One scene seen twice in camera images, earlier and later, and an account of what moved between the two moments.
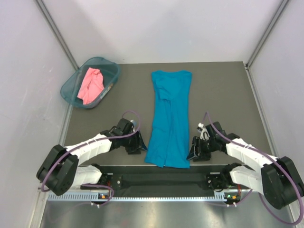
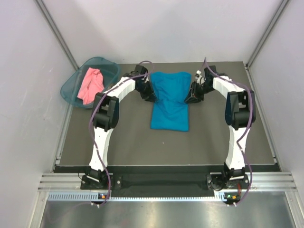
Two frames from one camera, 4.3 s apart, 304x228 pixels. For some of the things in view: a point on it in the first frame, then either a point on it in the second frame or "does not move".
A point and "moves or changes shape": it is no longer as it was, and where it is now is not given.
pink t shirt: [92, 86] does not move
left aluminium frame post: [52, 24] does not move
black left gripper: [138, 145] → [149, 95]
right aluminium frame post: [283, 4] does not move
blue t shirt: [167, 142] moves or changes shape
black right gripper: [200, 156] → [194, 96]
